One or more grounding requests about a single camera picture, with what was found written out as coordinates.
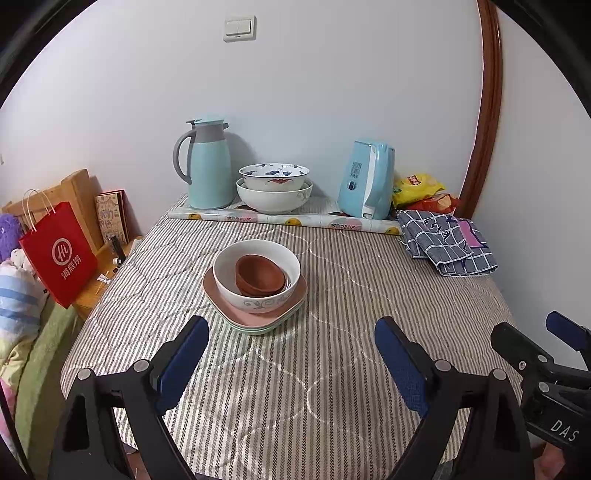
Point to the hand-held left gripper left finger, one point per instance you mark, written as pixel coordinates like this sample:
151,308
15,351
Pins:
184,364

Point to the pink plate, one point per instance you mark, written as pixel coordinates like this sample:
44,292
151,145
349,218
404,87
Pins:
295,295

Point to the light blue plate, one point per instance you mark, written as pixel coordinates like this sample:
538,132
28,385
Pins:
263,332

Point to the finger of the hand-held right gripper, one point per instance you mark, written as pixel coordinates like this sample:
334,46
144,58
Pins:
570,334
521,353

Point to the person's right hand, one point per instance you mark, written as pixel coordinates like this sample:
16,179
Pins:
554,464

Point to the purple plush toy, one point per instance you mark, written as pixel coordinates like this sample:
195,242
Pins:
9,233

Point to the white wall switch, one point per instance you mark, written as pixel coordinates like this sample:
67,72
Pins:
240,28

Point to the green blanket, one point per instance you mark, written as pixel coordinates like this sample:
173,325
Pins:
41,369

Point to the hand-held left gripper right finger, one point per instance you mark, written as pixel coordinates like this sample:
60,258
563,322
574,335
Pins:
399,364

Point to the blue chequered cloth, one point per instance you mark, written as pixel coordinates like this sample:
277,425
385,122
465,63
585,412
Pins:
443,244

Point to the brown patterned book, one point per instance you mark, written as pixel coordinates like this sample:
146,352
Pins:
112,214

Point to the fruit print oilcloth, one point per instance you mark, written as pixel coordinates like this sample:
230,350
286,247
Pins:
277,220

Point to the painted white bowl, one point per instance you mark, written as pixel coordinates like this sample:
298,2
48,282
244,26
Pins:
277,181

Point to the yellow snack bag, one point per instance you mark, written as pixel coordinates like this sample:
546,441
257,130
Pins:
418,184

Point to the wooden bedside stand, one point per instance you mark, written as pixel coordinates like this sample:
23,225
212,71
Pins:
99,286

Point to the blue striped bedding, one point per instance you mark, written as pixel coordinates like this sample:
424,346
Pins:
18,300

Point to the white bowl with blue scrolls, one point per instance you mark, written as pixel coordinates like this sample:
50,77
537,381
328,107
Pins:
231,286

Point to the brown bowl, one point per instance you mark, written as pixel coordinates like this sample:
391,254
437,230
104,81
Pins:
272,288
254,270

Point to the large white bowl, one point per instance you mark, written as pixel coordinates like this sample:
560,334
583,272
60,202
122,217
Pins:
274,201

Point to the striped quilted table cover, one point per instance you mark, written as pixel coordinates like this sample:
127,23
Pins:
300,397

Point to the red paper shopping bag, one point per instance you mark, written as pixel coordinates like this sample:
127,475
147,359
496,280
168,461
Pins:
60,258

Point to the light blue electric kettle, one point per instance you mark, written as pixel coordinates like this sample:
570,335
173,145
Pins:
362,180

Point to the small dark bottle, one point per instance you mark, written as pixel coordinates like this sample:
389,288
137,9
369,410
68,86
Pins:
115,247

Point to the wooden door frame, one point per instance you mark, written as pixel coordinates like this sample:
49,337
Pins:
489,115

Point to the light blue thermos jug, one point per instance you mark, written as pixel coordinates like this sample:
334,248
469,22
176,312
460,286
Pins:
210,170

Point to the light green plate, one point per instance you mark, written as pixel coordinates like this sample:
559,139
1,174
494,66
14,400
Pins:
281,321

